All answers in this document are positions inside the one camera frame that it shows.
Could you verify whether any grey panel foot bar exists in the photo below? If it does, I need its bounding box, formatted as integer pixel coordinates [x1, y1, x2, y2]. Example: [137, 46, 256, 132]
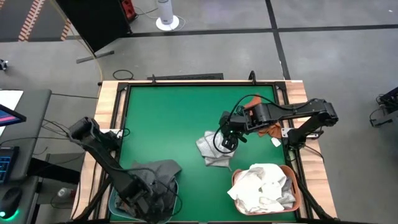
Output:
[76, 50, 115, 64]

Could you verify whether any light grey waffle towel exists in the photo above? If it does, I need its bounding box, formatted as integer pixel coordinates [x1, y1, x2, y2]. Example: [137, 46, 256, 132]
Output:
[195, 130, 237, 171]

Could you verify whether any dark grey white-dashed towel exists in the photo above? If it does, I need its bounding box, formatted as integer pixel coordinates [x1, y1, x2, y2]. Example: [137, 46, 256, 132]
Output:
[114, 194, 134, 217]

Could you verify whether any black equipment with cables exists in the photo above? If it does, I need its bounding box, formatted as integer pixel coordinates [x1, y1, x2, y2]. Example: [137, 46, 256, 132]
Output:
[369, 86, 398, 128]

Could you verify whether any black floor cable loop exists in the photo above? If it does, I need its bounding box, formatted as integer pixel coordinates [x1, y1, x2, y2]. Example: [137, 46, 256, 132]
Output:
[111, 69, 135, 81]

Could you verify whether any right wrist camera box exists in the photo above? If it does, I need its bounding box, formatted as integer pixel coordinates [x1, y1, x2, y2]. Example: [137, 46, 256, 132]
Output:
[221, 136, 239, 151]

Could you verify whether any backlit keyboard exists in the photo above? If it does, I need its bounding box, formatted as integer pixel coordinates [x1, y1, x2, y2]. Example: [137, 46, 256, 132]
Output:
[0, 146, 19, 184]

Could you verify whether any computer monitor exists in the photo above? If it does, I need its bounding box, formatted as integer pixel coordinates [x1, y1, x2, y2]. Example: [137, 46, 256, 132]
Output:
[0, 104, 27, 128]

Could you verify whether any teal plastic basket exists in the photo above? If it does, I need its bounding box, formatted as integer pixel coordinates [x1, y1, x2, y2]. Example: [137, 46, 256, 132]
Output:
[108, 174, 180, 223]

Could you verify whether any orange towel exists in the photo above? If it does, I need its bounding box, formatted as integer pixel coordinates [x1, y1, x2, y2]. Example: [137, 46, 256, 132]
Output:
[245, 95, 282, 139]

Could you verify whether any white tower fan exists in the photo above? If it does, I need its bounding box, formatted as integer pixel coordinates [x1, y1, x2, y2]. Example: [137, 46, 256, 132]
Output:
[155, 0, 180, 32]

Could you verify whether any green table mat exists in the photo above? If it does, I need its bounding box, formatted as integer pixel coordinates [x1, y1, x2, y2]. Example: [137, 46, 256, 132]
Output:
[110, 84, 296, 222]

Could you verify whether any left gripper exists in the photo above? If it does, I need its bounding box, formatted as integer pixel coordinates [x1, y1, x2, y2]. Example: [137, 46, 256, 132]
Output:
[119, 175, 162, 218]

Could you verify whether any black power strip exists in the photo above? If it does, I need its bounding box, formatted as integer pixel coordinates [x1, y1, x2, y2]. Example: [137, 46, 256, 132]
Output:
[146, 73, 224, 81]

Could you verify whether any black aluminium table frame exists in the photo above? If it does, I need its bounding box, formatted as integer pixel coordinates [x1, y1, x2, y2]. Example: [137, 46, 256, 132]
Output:
[71, 79, 340, 224]

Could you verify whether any white towel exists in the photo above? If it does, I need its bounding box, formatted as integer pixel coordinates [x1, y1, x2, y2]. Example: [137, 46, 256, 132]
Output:
[228, 163, 289, 215]

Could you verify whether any black computer mouse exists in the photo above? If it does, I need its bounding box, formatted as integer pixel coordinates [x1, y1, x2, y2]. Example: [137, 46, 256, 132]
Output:
[0, 186, 23, 220]

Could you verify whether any black partition panel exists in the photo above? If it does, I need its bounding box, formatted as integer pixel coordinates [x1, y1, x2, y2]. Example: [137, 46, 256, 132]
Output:
[55, 0, 132, 54]

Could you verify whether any orange plastic basket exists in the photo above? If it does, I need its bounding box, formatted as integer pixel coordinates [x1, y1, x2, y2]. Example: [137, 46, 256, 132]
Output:
[231, 164, 302, 216]

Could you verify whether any red and black box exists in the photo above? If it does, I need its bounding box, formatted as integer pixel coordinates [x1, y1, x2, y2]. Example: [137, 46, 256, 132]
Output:
[121, 0, 137, 20]

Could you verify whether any clear water bottle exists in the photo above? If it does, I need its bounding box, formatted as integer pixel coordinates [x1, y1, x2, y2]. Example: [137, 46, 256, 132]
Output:
[57, 187, 76, 200]

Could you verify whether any grey side desk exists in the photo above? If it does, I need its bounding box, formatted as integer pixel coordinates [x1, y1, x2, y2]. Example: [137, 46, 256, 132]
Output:
[0, 89, 52, 224]

